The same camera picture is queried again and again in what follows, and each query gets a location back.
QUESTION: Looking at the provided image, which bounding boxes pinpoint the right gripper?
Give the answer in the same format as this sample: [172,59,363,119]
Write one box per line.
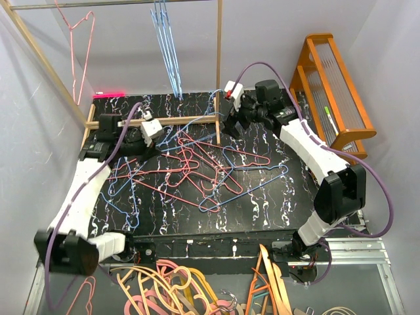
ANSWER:
[221,94,267,139]

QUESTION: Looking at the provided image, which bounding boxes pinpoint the light blue wire hanger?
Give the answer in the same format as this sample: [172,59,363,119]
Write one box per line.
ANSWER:
[150,0,180,98]

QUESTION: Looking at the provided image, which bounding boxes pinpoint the pink wire hanger hung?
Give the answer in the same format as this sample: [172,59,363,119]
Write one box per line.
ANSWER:
[54,0,96,106]

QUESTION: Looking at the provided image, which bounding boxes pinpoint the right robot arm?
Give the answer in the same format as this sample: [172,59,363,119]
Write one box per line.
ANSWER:
[222,79,366,261]

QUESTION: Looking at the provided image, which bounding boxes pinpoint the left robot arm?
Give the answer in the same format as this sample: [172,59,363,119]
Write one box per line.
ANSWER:
[34,112,163,276]

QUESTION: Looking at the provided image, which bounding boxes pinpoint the pile of plastic hangers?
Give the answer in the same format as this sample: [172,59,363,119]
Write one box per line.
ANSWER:
[111,259,245,314]

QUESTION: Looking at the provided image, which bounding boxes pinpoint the wooden hangers pile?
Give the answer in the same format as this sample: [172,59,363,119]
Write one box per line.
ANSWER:
[244,244,314,314]

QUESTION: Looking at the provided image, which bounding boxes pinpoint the pink plastic marker strip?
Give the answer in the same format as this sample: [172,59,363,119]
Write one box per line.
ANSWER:
[93,92,125,99]

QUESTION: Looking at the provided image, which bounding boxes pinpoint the green white pen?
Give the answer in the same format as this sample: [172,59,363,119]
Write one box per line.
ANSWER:
[324,106,339,136]

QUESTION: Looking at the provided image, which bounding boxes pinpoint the orange wooden shelf rack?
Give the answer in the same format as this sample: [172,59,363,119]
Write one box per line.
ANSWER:
[289,33,377,159]

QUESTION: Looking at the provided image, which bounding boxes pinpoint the pink hanger on glass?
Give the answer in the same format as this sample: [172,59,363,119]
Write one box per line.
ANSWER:
[67,275,96,315]

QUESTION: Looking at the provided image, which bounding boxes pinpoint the metal hanging rod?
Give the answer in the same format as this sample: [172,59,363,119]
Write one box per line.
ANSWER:
[9,0,200,11]

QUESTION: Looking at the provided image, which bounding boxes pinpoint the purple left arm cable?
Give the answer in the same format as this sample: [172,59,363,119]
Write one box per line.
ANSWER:
[44,101,147,312]

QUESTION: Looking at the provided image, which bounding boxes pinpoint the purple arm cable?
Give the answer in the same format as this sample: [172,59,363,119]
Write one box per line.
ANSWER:
[231,62,396,286]
[44,101,147,312]

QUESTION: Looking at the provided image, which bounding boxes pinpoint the tangled blue wire hangers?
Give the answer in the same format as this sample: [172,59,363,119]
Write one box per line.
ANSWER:
[100,88,289,229]

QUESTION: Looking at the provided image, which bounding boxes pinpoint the tangled pink wire hangers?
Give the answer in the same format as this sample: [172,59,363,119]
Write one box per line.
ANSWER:
[107,133,272,213]

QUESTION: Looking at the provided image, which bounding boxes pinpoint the wooden clothes rack frame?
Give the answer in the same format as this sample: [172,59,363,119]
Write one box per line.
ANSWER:
[1,1,223,145]

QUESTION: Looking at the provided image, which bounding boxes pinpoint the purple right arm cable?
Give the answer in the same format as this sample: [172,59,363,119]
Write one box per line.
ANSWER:
[231,62,396,286]

